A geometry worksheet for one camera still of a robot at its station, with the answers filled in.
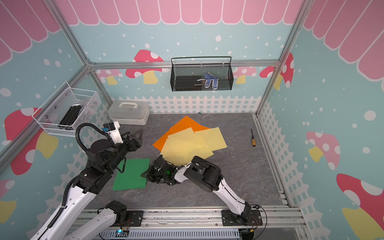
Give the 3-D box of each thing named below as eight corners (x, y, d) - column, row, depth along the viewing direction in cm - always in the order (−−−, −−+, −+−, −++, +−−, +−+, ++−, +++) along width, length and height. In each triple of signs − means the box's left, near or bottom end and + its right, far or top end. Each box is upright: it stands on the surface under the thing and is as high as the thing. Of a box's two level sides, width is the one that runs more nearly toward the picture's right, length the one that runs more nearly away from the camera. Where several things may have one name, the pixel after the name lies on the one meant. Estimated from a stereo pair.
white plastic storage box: (113, 126, 115) (105, 114, 105) (120, 110, 126) (114, 98, 116) (146, 126, 115) (142, 114, 105) (151, 110, 126) (147, 98, 116)
